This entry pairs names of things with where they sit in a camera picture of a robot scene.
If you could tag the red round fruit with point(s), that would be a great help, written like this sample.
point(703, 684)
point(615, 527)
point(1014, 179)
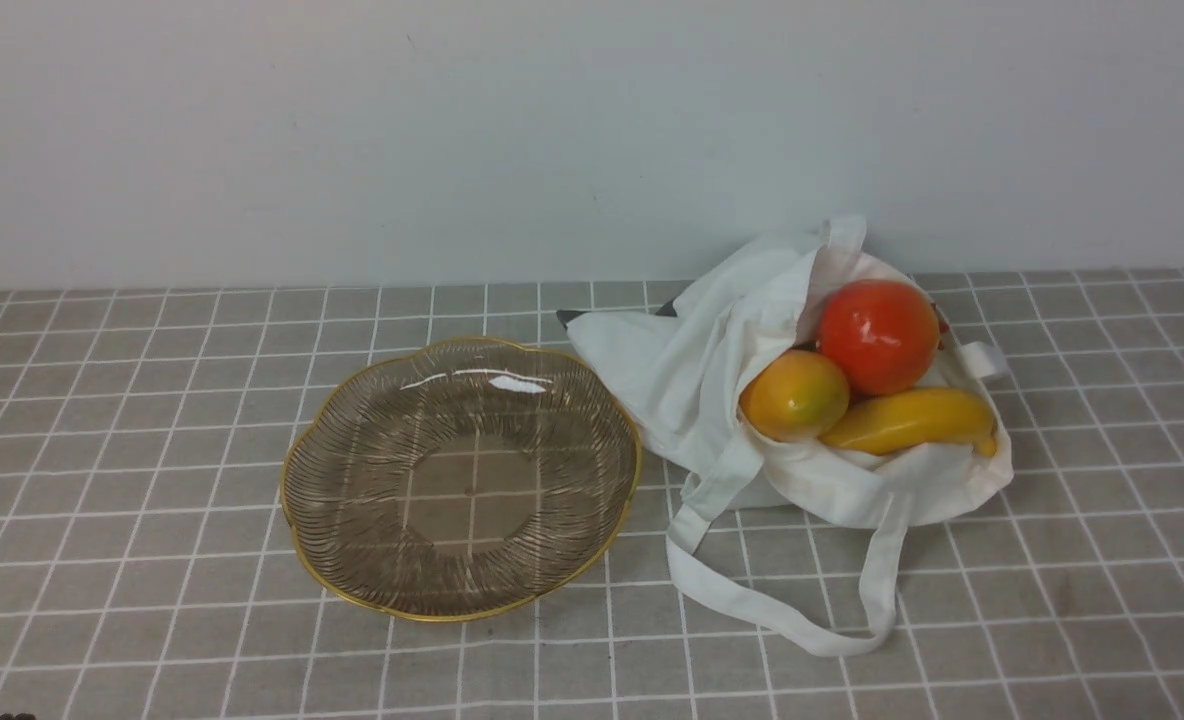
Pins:
point(884, 335)

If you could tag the white cloth tote bag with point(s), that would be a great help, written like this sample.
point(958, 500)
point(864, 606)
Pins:
point(678, 374)

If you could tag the gold-rimmed ribbed glass plate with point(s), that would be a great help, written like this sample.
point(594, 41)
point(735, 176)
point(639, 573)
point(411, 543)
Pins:
point(461, 482)

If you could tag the yellow-green orange mango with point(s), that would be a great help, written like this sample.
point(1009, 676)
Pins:
point(798, 396)

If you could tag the yellow banana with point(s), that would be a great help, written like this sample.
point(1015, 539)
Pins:
point(919, 416)

